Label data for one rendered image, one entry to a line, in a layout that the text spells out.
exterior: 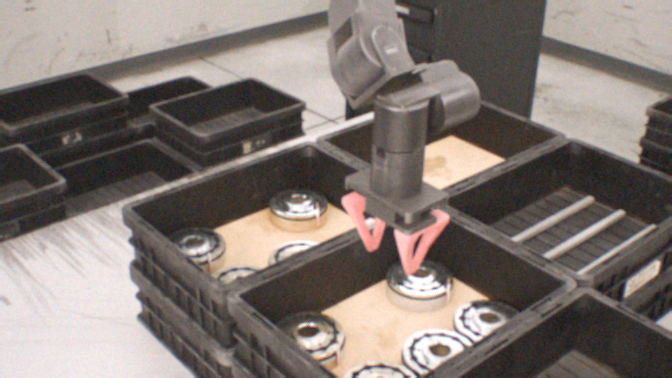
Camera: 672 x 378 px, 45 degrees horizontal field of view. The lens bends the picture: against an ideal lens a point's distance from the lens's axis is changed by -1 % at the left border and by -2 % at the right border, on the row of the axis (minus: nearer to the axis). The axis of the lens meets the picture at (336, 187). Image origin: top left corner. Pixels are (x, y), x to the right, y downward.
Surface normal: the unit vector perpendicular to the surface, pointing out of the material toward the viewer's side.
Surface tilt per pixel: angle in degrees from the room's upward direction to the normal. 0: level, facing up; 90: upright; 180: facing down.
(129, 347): 0
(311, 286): 90
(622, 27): 90
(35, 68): 90
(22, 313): 0
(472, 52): 90
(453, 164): 0
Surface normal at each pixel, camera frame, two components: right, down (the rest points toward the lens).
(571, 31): -0.75, 0.31
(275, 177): 0.65, 0.37
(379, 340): 0.02, -0.88
